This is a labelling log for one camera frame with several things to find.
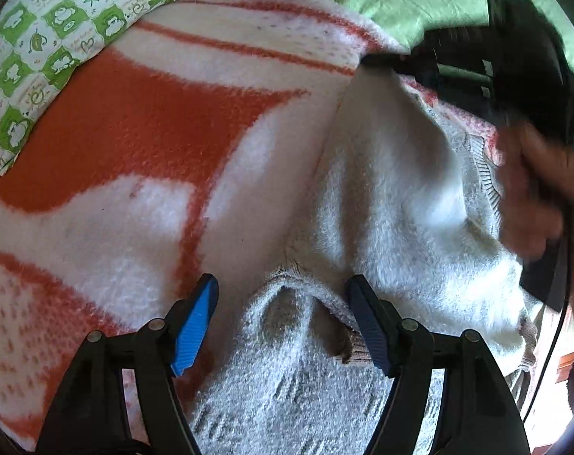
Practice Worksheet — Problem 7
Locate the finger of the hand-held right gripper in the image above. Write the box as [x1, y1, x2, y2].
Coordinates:
[361, 33, 441, 100]

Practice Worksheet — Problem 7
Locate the black cable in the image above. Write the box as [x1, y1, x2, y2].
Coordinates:
[524, 137, 574, 422]

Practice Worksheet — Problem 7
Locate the green checkered print pillow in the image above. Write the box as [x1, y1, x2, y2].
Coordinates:
[0, 0, 221, 178]

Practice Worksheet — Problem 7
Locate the white fuzzy knit sweater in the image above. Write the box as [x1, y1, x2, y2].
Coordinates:
[189, 69, 548, 455]

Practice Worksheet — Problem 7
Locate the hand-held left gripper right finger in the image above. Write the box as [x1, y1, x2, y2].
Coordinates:
[344, 275, 532, 455]

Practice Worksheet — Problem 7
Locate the person's right hand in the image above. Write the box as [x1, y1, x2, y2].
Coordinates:
[495, 121, 574, 262]

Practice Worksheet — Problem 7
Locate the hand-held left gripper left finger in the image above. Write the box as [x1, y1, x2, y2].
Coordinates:
[35, 274, 220, 455]

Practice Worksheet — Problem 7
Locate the orange and white blanket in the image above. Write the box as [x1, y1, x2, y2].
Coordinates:
[0, 0, 505, 453]

